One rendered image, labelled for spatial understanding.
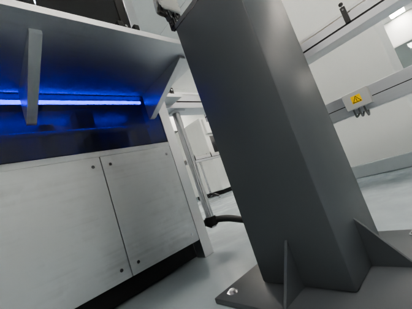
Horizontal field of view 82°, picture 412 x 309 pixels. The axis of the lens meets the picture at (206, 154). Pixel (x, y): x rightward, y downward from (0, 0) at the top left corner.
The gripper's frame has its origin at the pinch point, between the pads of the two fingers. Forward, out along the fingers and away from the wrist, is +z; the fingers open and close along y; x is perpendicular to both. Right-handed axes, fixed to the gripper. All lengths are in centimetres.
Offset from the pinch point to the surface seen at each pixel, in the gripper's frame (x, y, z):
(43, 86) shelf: -32, 43, 12
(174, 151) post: -36, -8, 44
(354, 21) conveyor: 44, -82, 11
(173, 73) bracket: -9.7, 0.0, 16.2
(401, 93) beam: 48, -84, 54
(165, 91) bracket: -18.8, -0.3, 19.6
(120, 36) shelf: 1.2, 26.9, 12.3
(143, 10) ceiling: -170, -137, -197
